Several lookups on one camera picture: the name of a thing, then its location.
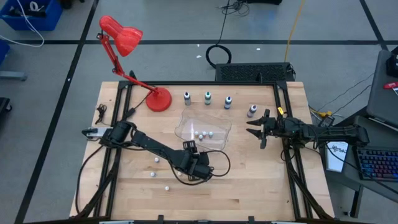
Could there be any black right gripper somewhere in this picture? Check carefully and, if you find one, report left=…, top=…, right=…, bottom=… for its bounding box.
left=246, top=108, right=274, bottom=149

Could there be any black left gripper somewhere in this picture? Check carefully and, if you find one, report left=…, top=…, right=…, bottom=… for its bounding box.
left=180, top=140, right=210, bottom=182

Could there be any large violet food coloring bottle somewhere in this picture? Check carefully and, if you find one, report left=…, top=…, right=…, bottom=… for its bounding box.
left=246, top=104, right=258, bottom=119

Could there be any clear plastic bin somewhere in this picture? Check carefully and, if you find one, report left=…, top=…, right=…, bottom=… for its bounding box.
left=174, top=107, right=233, bottom=152

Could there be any black computer case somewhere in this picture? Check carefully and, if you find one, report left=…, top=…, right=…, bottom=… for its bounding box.
left=215, top=62, right=296, bottom=83

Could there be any red desk lamp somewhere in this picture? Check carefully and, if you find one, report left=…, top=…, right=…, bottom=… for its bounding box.
left=96, top=14, right=173, bottom=113

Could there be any white booklet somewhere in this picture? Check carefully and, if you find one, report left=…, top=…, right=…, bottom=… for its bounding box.
left=324, top=141, right=349, bottom=174

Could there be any dark gray side desk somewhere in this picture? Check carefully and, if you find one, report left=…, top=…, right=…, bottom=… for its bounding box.
left=322, top=114, right=398, bottom=218

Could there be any backlit black keyboard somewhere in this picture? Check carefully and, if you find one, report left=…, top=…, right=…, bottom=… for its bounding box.
left=356, top=146, right=398, bottom=183

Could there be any blue storage bin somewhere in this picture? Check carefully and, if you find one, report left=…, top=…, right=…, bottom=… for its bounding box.
left=0, top=0, right=64, bottom=32

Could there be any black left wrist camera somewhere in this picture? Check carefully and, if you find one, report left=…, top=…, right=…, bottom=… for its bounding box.
left=194, top=163, right=215, bottom=181

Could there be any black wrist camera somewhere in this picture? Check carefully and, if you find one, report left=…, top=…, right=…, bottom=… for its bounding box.
left=271, top=119, right=289, bottom=137
left=194, top=163, right=215, bottom=181

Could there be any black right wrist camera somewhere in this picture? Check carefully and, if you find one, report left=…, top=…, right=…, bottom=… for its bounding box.
left=271, top=119, right=289, bottom=137

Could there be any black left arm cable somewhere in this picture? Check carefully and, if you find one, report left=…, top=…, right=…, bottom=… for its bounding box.
left=169, top=148, right=231, bottom=187

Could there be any black aluminium table frame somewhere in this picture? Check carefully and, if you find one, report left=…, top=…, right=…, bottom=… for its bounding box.
left=70, top=80, right=335, bottom=224

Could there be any black lamp power cord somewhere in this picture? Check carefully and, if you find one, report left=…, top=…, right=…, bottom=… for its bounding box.
left=126, top=92, right=153, bottom=118

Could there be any coiled black cable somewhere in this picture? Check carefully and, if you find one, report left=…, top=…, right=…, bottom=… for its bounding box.
left=205, top=0, right=233, bottom=69

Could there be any silver metal bracket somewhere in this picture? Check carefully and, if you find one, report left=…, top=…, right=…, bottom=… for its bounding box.
left=81, top=126, right=106, bottom=139

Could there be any small black cable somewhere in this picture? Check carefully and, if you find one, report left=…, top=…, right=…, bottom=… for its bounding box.
left=95, top=103, right=108, bottom=125

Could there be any yellow hanging cable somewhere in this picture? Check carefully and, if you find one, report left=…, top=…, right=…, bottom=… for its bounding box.
left=284, top=0, right=306, bottom=63

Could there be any black left base cable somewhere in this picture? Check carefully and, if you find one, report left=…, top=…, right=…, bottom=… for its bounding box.
left=75, top=145, right=105, bottom=215

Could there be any black cable bundle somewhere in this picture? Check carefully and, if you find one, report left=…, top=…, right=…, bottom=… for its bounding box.
left=219, top=0, right=251, bottom=16

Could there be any white cable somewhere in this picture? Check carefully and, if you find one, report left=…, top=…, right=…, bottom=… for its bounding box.
left=0, top=0, right=45, bottom=49

